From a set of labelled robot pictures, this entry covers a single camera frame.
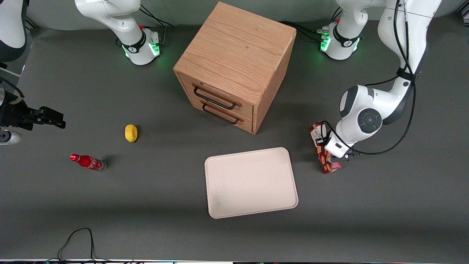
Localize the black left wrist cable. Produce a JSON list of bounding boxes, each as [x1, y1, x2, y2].
[[352, 0, 417, 155]]

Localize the larger wooden drawer front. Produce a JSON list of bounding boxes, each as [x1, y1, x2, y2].
[[178, 73, 254, 118]]

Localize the long black wire drawer handle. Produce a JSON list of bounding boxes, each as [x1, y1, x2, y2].
[[192, 84, 243, 110]]

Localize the red cola bottle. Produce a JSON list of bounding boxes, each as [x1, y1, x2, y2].
[[70, 153, 107, 172]]

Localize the black arm base cable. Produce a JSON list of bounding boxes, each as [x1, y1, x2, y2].
[[279, 20, 324, 43], [139, 4, 173, 46]]

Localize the red cookie box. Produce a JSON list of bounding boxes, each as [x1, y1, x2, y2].
[[310, 121, 342, 175]]

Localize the black looped floor cable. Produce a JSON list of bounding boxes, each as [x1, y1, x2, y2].
[[58, 227, 110, 263]]

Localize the oak wooden drawer cabinet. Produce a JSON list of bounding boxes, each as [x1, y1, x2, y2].
[[173, 1, 297, 135]]

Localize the dark grey table mat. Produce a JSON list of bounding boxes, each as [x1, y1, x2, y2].
[[0, 15, 469, 261]]

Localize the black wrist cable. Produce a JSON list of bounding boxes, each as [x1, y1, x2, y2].
[[352, 0, 417, 155], [0, 77, 25, 99]]

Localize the smaller wooden drawer front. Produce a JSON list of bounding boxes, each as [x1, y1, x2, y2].
[[185, 92, 254, 133]]

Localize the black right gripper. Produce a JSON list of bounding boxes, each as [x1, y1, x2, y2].
[[0, 96, 66, 131]]

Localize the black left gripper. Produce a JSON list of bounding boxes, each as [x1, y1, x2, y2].
[[329, 148, 362, 164]]

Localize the black left arm base cable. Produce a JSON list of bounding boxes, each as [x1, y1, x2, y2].
[[279, 20, 324, 43]]

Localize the short black wire drawer handle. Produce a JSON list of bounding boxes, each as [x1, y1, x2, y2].
[[201, 100, 244, 125]]

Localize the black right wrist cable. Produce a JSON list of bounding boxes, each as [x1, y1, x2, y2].
[[0, 77, 25, 99]]

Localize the black right arm base cable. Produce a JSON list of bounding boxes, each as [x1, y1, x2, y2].
[[139, 4, 173, 46]]

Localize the cream plastic tray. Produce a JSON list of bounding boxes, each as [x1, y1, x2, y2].
[[204, 147, 299, 219]]

